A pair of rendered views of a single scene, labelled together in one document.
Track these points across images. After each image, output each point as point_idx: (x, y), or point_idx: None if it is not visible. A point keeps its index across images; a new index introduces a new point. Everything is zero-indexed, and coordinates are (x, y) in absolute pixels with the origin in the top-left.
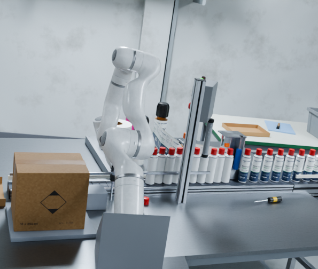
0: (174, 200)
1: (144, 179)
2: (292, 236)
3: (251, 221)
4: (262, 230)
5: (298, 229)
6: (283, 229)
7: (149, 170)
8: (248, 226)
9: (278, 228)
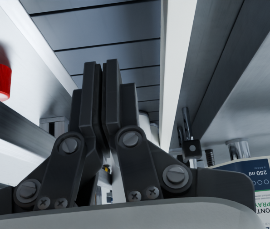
0: (66, 116)
1: (216, 91)
2: None
3: (11, 161)
4: None
5: (14, 172)
6: (2, 169)
7: (115, 186)
8: None
9: (2, 168)
